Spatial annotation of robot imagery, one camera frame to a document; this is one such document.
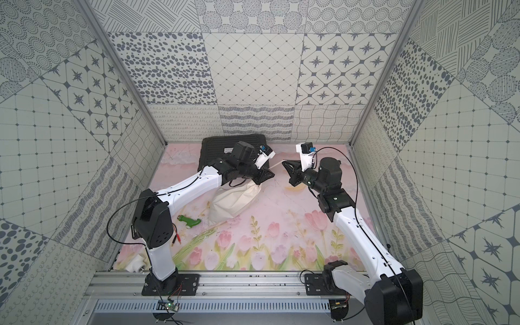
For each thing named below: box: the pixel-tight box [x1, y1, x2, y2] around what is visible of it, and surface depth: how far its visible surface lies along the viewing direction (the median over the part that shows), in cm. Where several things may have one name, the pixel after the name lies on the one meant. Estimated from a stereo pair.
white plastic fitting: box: [125, 253, 147, 273], surface depth 78 cm
